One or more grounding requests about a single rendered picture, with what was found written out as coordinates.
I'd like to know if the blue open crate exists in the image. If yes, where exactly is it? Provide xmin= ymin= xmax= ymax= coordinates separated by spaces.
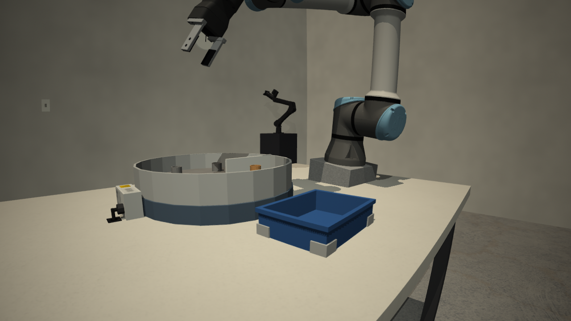
xmin=255 ymin=189 xmax=376 ymax=258

